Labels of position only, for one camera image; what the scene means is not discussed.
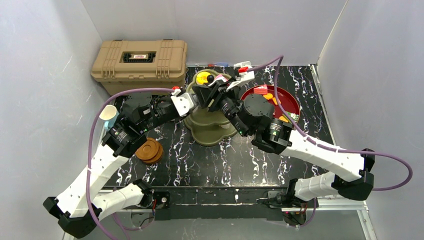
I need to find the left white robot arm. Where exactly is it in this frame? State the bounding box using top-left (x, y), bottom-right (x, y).
top-left (43, 88), bottom-right (200, 239)

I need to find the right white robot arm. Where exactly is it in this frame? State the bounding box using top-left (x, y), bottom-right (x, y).
top-left (192, 82), bottom-right (375, 207)

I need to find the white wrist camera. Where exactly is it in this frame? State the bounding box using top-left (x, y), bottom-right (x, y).
top-left (170, 88), bottom-right (199, 117)
top-left (226, 61), bottom-right (255, 92)

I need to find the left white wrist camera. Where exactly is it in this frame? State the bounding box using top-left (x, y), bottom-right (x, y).
top-left (170, 88), bottom-right (199, 117)

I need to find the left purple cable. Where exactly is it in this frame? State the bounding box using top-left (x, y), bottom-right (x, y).
top-left (85, 87), bottom-right (176, 240)

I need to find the tan plastic toolbox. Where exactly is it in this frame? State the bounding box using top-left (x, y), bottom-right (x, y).
top-left (90, 39), bottom-right (188, 95)

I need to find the blue mug cream interior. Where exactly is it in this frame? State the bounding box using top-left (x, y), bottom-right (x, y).
top-left (99, 104), bottom-right (119, 131)

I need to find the pink swirl roll cake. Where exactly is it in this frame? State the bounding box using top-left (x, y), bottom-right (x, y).
top-left (214, 74), bottom-right (228, 83)

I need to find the yellow frosted donut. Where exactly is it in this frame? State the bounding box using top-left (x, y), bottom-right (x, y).
top-left (195, 71), bottom-right (211, 85)

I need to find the green layered cake slice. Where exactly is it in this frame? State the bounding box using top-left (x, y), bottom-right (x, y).
top-left (287, 112), bottom-right (300, 123)

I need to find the green three-tier dessert stand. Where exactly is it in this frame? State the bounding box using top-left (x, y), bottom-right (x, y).
top-left (183, 69), bottom-right (237, 147)

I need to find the red layered cake slice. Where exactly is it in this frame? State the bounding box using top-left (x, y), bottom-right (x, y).
top-left (253, 84), bottom-right (268, 95)

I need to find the red blue pen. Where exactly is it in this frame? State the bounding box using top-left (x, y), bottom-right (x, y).
top-left (207, 62), bottom-right (229, 67)

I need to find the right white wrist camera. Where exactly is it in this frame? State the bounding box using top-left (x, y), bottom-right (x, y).
top-left (226, 61), bottom-right (255, 92)

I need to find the brown wooden coaster stack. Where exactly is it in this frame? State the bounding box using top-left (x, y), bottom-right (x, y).
top-left (135, 137), bottom-right (164, 165)

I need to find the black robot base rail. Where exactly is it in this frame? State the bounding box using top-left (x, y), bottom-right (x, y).
top-left (120, 185), bottom-right (321, 222)

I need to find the yellow square cracker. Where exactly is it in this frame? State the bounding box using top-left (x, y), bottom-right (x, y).
top-left (272, 97), bottom-right (280, 106)

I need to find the yellow fish shaped cookie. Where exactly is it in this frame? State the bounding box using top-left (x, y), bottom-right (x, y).
top-left (263, 93), bottom-right (274, 100)

